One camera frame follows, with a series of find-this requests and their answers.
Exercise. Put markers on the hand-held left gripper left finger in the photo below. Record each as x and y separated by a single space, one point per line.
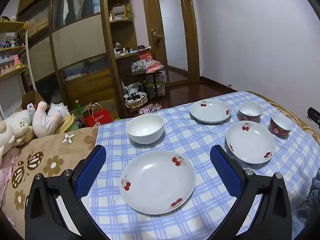
91 172

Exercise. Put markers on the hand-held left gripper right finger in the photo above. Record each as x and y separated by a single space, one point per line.
225 172

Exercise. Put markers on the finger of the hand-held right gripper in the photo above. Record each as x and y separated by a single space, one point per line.
314 116

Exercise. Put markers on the white cherry print plate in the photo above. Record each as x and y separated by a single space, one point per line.
210 112
250 142
155 180

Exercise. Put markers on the plain white bowl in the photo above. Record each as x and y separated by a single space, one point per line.
145 127

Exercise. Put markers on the blue checked cloth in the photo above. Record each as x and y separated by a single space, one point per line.
200 140

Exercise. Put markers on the red paper bag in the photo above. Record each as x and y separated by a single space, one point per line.
98 118

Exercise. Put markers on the green bottle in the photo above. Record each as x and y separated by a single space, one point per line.
79 108

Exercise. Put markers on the stuffed plush toys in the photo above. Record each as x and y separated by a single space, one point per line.
45 123

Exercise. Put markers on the open cardboard box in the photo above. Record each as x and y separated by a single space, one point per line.
30 97
105 104

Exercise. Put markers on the white spiky plush toy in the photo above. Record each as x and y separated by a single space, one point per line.
58 108

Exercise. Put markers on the wicker basket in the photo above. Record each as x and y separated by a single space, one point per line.
136 103

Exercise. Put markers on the pink bed sheet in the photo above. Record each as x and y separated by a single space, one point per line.
5 175

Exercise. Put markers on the cardboard box of pink packets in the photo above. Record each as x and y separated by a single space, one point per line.
150 108

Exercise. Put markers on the cream plush toy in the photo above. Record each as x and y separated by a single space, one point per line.
15 127

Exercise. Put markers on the person's blue-grey clothing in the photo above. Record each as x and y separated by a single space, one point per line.
307 205

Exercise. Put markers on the black white striped clothes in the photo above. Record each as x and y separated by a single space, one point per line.
133 91

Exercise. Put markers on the clear plastic storage box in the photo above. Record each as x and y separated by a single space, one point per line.
161 88

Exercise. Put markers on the small black table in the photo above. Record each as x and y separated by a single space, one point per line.
155 85

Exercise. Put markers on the pink packets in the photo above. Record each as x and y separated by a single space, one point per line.
155 67

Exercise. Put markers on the red box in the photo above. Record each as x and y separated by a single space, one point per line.
146 56

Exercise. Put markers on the wooden wardrobe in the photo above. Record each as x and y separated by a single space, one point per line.
75 42

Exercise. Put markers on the wooden corner shelf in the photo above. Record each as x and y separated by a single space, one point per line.
122 21

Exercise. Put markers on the white square box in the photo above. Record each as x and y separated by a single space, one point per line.
118 11

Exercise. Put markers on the wooden door with glass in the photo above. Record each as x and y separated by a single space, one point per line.
150 17

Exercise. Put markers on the open shelf with figurines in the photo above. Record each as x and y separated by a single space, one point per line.
12 26

